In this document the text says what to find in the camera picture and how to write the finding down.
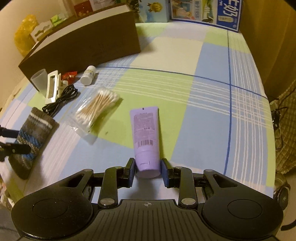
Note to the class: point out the small white pill bottle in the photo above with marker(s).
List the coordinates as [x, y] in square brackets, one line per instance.
[88, 75]

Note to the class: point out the brown white storage box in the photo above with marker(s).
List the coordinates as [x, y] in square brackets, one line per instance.
[93, 39]

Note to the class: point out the green tissue packs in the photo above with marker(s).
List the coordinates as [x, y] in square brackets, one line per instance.
[57, 19]

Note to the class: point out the white plastic clip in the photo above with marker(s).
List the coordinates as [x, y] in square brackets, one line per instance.
[55, 87]

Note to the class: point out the cotton swabs plastic bag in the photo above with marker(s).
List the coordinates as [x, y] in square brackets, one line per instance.
[90, 109]

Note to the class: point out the clear plastic cup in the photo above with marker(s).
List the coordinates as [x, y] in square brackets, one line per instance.
[40, 81]

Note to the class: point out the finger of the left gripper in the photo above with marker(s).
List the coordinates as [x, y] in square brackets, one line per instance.
[7, 133]
[8, 149]

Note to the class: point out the red candy wrapper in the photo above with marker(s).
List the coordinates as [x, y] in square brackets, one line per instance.
[69, 77]

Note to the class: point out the red gift box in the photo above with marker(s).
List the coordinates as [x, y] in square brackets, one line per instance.
[82, 7]

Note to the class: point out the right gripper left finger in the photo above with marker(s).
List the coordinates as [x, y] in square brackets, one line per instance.
[129, 173]

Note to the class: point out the white cardboard hanger box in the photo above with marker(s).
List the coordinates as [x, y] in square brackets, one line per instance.
[41, 30]

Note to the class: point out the light blue milk carton box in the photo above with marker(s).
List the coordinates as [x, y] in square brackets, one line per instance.
[154, 11]

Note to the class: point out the purple lotion tube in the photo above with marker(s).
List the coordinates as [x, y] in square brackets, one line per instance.
[145, 135]

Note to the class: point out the yellow plastic bag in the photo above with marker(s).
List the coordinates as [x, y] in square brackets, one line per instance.
[23, 40]

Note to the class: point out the striped knitted sock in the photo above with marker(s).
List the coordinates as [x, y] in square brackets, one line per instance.
[35, 132]

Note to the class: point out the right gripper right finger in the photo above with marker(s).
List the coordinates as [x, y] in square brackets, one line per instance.
[167, 173]

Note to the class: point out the dark blue milk carton box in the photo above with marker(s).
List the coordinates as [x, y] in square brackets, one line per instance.
[223, 14]

